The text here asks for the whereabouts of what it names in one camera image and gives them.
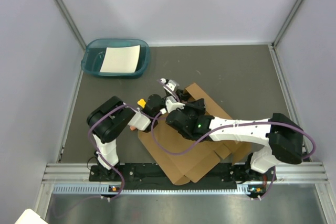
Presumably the brown cardboard box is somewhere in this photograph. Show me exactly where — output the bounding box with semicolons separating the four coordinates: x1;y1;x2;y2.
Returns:
138;82;252;187

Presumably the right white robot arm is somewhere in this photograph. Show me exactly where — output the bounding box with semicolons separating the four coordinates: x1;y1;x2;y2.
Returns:
157;99;303;185

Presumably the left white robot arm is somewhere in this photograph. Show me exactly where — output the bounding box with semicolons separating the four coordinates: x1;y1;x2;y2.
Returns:
87;91;171;180

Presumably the white box corner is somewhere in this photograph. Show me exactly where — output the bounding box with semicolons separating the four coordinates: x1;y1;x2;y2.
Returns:
15;209;47;224

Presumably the yellow bone-shaped eraser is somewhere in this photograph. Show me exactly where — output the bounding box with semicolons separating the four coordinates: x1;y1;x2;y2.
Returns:
137;99;146;109

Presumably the white paper sheet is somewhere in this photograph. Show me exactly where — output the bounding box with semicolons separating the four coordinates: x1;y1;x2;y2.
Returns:
100;45;141;73

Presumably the teal plastic bin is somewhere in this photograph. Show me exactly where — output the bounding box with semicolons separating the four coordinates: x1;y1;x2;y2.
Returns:
81;38;151;79

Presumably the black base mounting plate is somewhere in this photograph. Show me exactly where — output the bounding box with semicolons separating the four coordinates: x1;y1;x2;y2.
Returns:
89;163;274;184

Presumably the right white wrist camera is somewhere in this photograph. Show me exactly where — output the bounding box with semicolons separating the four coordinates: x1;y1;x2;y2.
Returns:
160;96;185;114

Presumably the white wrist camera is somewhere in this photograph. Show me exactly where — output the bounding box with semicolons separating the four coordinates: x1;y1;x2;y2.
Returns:
157;78;180;92
160;96;185;114

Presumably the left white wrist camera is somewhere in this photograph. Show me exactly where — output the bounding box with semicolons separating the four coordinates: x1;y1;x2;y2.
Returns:
157;78;180;92

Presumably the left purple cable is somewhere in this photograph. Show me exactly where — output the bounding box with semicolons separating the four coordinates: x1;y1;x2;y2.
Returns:
88;79;182;204

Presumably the aluminium frame rail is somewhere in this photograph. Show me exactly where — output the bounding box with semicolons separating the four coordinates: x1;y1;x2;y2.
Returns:
42;162;329;184

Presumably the grey slotted cable duct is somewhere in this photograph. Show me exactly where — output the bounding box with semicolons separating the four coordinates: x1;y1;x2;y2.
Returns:
52;183;266;196

